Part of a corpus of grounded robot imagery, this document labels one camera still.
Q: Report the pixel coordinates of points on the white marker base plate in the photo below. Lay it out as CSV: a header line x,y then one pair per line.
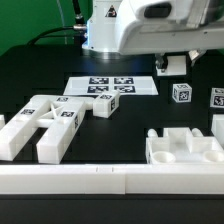
x,y
126,85

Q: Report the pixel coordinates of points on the white part left edge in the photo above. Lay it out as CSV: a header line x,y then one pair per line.
x,y
2,121

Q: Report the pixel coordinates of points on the white part edge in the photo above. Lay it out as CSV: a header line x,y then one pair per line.
x,y
2,121
218,128

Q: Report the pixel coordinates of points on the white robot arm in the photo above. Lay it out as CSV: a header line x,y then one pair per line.
x,y
101,25

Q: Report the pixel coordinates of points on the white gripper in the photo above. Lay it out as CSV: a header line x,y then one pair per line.
x,y
135,36

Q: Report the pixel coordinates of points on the white chair seat part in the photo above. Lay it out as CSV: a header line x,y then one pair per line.
x,y
182,146

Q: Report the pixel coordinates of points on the white part right edge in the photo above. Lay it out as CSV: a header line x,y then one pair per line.
x,y
218,128

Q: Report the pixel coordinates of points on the white front barrier rail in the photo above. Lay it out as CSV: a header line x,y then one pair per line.
x,y
112,179

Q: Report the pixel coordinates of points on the white chair back frame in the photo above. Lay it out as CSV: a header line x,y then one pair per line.
x,y
61,116

